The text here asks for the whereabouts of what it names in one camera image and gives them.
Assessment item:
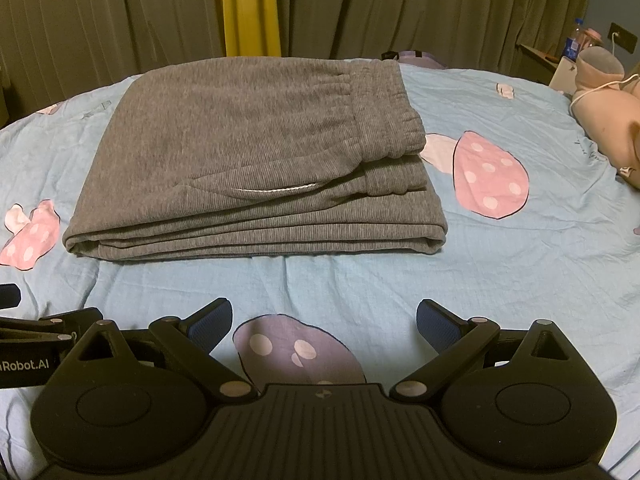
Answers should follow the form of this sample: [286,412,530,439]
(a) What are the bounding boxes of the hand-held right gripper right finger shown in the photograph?
[389,298,571,402]

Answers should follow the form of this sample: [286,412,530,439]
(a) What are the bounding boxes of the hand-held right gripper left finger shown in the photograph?
[76,297,257,402]

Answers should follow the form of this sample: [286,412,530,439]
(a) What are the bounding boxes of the grey ribbed pants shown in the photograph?
[62,57,448,261]

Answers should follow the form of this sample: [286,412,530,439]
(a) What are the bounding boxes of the light blue printed bed sheet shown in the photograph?
[0,58,640,472]

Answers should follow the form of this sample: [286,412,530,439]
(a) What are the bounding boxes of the pink plush toy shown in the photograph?
[570,45,640,187]

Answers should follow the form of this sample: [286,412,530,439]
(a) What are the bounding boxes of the wooden nightstand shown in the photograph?
[517,42,567,75]

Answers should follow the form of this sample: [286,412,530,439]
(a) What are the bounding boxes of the grey curtain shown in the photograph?
[276,0,603,73]
[0,0,227,132]

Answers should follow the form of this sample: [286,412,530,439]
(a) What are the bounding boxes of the clear plastic water bottle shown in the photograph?
[564,18,587,62]

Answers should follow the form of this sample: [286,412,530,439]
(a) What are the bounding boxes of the yellow curtain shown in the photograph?
[214,0,282,59]

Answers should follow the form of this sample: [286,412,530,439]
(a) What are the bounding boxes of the white cable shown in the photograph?
[570,73,640,111]

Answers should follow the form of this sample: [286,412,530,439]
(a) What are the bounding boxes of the dark wall socket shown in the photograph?
[607,22,639,57]

